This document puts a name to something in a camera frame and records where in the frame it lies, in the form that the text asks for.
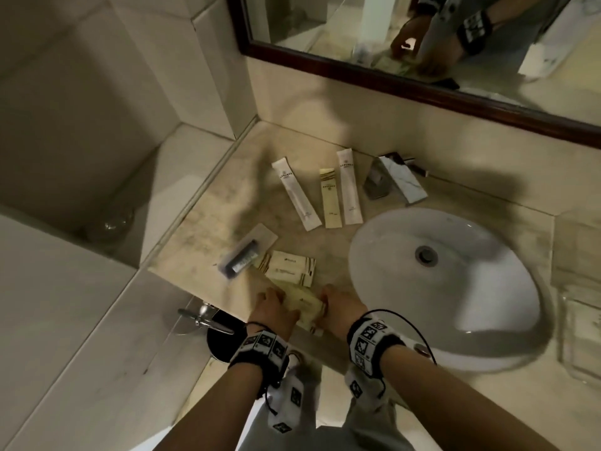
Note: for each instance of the black wristband with marker tags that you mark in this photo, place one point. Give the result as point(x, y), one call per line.
point(258, 349)
point(373, 345)

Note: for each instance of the white wrist camera marker tags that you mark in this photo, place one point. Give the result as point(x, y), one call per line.
point(364, 387)
point(286, 403)

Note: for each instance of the cream long sachet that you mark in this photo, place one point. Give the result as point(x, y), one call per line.
point(331, 201)

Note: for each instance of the person's left forearm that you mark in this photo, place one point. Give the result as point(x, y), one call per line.
point(211, 408)

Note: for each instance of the chrome sink drain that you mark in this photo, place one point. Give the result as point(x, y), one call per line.
point(426, 255)

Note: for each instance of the chrome square faucet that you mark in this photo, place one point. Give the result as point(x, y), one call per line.
point(404, 180)

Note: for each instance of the black round bin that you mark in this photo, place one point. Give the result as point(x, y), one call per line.
point(223, 345)

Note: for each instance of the cream amenity packet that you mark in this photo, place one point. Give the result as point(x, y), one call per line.
point(291, 268)
point(305, 305)

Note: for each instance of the clear packet with black item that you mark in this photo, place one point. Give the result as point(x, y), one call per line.
point(246, 253)

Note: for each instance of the transparent tray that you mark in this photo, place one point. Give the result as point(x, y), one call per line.
point(582, 324)

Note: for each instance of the person's left hand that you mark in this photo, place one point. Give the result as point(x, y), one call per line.
point(277, 312)

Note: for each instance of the person's right forearm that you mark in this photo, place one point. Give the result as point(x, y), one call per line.
point(460, 403)

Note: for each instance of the clear drinking glass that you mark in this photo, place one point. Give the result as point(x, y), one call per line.
point(112, 227)

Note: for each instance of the white long sachet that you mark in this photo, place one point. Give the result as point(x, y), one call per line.
point(296, 194)
point(350, 187)

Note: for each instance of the mirror with dark wooden frame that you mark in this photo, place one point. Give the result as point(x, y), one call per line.
point(328, 18)

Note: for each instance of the person's right hand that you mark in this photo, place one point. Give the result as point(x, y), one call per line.
point(343, 312)

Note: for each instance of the white sink basin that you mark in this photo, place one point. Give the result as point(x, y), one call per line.
point(469, 314)

